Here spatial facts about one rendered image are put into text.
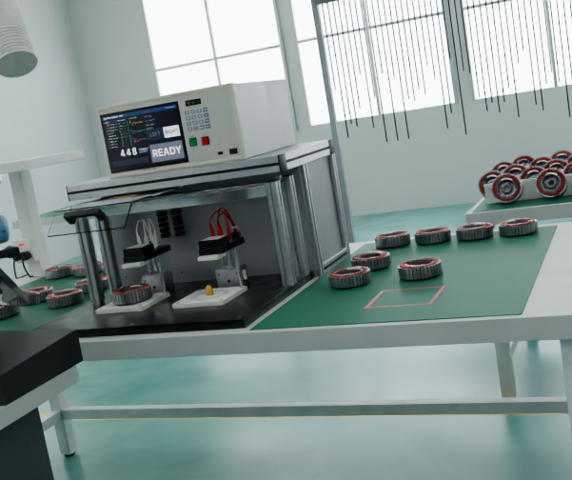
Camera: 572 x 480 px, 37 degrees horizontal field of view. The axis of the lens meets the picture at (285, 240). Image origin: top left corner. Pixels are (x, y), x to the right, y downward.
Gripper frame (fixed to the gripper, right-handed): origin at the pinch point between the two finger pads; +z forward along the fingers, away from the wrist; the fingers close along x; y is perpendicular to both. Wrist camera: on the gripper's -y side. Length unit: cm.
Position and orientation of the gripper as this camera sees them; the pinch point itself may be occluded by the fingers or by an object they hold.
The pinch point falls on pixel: (21, 298)
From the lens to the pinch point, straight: 257.2
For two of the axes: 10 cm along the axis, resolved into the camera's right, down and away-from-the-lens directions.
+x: 5.8, 0.2, -8.1
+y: -6.1, 6.7, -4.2
